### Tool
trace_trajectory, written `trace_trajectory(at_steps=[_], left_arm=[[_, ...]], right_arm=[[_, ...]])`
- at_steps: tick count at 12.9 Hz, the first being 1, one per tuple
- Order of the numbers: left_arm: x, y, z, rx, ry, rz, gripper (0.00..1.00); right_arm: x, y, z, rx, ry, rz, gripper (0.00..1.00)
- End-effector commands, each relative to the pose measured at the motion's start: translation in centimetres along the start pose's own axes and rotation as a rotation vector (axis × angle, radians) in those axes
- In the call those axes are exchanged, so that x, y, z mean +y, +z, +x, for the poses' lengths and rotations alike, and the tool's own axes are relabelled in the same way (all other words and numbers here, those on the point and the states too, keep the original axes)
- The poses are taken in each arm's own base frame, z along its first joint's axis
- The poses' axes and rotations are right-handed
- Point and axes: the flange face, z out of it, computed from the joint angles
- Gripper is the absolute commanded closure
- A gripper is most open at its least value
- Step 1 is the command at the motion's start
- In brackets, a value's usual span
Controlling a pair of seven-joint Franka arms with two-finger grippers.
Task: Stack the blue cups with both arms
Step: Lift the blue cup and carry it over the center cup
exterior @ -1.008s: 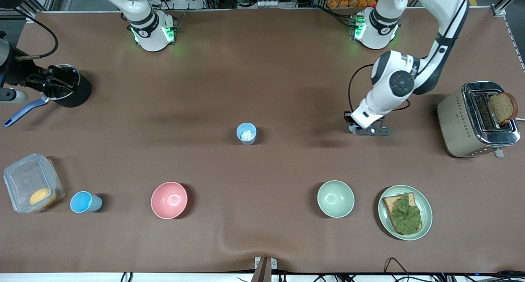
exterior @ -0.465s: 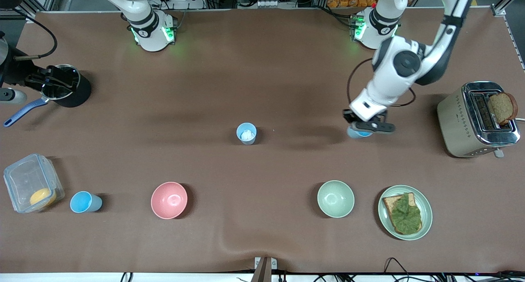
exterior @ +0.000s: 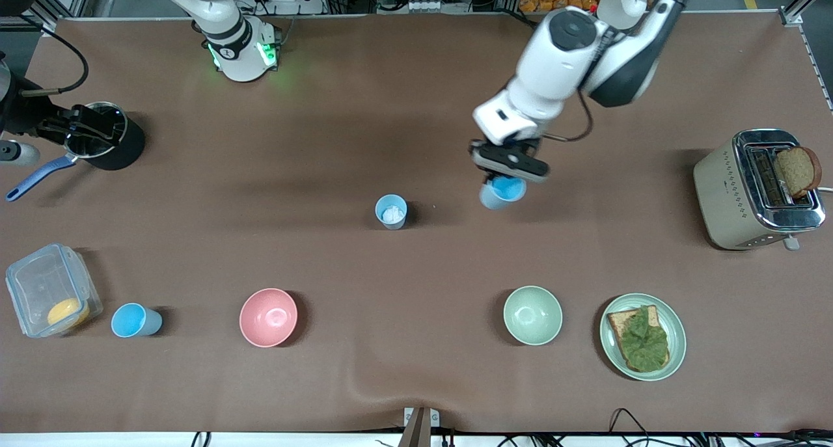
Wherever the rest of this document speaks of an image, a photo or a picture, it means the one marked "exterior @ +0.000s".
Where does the blue plastic cup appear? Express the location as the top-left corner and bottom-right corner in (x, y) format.
(111, 302), (164, 339)
(479, 175), (527, 211)

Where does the blue cup containing white tissue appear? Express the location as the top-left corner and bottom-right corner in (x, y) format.
(374, 193), (409, 231)

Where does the glass pot lid blue knob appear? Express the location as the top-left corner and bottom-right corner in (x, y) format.
(68, 102), (128, 159)

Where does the pale green bowl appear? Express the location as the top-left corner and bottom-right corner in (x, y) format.
(502, 285), (564, 347)

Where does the clear plastic food container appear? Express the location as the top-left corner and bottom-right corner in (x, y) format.
(5, 242), (104, 339)

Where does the yellow round food piece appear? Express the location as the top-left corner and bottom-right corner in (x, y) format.
(46, 297), (91, 328)

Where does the toast slice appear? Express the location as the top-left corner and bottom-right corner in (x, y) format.
(607, 305), (672, 373)

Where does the beige and chrome toaster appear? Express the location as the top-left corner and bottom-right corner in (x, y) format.
(692, 129), (826, 252)

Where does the green lettuce leaf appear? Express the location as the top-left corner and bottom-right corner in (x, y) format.
(618, 305), (670, 372)

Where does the pale green plate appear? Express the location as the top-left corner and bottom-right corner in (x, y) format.
(599, 293), (687, 383)

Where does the metal table clamp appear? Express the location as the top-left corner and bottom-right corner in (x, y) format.
(398, 406), (441, 447)

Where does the pink bowl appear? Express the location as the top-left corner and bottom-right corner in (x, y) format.
(239, 288), (299, 349)

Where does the brown bread slice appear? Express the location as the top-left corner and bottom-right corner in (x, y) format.
(776, 146), (823, 199)

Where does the black pot with blue handle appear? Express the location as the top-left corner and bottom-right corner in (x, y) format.
(6, 102), (146, 203)

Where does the aluminium frame profile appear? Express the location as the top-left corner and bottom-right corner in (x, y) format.
(777, 0), (833, 26)
(26, 0), (93, 38)

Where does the black cable loop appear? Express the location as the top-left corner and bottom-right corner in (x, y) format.
(608, 407), (653, 447)

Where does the thick black cable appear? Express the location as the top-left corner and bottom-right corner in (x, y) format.
(786, 427), (833, 444)

